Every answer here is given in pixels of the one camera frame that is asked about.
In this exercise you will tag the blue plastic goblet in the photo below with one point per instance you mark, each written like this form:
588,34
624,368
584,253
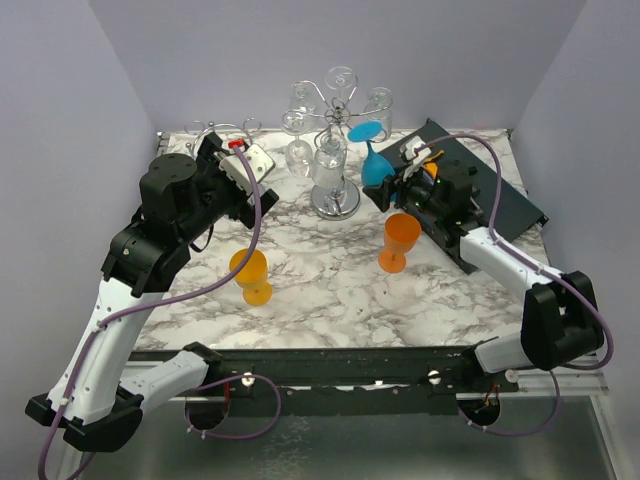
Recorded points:
375,167

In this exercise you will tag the yellow handled pliers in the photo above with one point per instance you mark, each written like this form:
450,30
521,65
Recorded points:
435,156

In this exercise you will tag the tall clear flute glass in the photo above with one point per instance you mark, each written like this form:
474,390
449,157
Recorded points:
343,81

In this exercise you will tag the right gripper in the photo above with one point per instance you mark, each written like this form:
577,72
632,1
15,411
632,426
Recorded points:
383,193

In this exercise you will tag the clear wine glass front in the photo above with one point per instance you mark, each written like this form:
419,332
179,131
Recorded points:
298,153

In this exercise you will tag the orange plastic goblet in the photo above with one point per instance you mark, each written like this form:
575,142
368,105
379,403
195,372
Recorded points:
401,232

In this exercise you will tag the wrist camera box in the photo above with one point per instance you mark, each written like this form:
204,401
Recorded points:
414,152
258,161

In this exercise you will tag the clear wine glass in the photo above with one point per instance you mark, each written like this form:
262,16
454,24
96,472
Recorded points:
378,109
303,98
329,162
298,153

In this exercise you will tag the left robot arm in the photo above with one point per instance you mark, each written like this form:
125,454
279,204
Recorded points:
181,198

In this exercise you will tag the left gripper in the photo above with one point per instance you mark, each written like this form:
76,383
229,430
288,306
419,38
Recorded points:
209,160

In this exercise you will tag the yellow plastic goblet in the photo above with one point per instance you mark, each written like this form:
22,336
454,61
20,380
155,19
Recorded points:
253,280

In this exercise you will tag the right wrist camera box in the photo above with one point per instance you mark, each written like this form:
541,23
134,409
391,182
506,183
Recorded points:
414,152

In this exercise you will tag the tall chrome glass rack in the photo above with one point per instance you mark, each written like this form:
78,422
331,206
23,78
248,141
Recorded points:
322,127

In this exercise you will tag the small chrome glass rack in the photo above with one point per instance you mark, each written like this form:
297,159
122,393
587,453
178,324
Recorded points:
246,131

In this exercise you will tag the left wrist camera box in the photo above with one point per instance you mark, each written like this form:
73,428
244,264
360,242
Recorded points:
258,161

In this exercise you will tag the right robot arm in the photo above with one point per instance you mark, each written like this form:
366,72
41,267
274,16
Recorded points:
559,322

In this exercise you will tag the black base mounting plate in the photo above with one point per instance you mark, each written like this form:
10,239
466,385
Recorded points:
352,381

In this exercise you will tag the dark flat equipment box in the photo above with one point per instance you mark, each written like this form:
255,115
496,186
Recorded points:
510,200

